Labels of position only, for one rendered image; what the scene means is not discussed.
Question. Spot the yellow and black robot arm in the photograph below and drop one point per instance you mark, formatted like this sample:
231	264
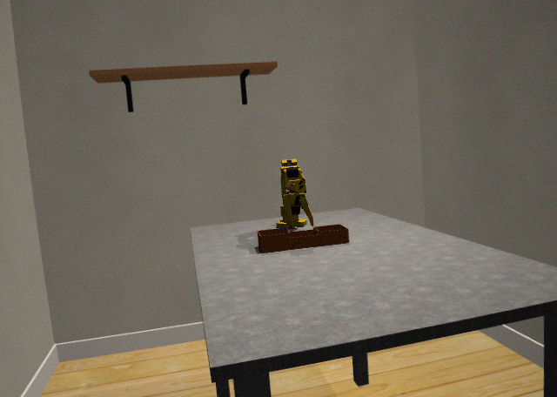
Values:
292	180

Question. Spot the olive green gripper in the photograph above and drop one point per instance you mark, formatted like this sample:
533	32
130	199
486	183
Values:
292	203

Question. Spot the orange three-compartment bin rack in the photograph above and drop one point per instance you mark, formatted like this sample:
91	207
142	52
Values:
280	239

